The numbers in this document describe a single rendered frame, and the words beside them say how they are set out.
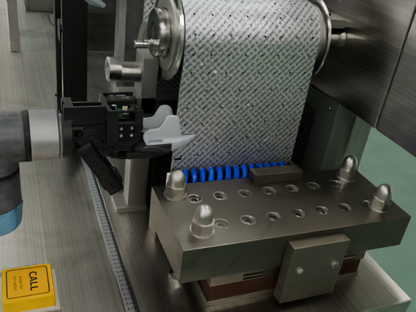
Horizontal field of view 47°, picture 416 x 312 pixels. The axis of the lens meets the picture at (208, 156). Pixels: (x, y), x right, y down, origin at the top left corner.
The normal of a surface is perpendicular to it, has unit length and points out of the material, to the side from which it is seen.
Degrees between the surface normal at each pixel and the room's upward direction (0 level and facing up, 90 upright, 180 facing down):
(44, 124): 44
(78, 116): 90
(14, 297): 0
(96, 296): 0
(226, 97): 90
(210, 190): 0
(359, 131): 90
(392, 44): 90
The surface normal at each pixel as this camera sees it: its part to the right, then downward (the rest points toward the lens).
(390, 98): -0.93, 0.07
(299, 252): 0.36, 0.49
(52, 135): 0.37, 0.02
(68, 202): 0.13, -0.87
